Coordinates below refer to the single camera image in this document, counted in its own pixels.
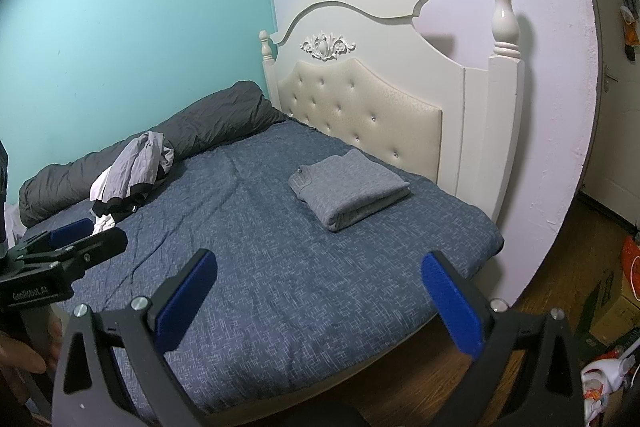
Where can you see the person's left hand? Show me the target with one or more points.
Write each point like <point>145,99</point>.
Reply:
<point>20,354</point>

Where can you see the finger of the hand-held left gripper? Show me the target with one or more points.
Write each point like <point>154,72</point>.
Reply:
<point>72,229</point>
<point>105,243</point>

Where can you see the grey knit sweater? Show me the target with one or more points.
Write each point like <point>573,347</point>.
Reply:
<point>350,192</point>

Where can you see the white door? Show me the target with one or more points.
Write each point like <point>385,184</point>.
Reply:
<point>620,132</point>

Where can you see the light blue sheet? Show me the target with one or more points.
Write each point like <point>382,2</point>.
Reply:
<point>14,222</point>

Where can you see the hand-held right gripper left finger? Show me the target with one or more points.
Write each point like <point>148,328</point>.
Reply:
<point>185,297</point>

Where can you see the red box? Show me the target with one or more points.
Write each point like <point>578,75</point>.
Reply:
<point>630,267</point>

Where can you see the light grey jacket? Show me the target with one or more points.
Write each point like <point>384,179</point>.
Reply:
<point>140,162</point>

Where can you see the white plastic toy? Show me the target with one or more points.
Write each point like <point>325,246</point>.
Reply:
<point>605,377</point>

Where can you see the blue patterned bed sheet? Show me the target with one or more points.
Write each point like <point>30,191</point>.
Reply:
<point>275,297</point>

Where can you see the dark grey duvet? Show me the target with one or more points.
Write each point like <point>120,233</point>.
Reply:
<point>215,117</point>

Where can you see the printed cardboard box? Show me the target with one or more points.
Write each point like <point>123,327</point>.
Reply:
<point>605,312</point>

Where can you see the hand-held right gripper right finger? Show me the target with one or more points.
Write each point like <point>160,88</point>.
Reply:
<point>450,307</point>

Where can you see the black garment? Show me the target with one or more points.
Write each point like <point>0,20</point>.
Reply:
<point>122,202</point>

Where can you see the white shirt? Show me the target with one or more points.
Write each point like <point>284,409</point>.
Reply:
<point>106,222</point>

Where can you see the white bed headboard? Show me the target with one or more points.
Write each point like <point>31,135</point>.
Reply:
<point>390,72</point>

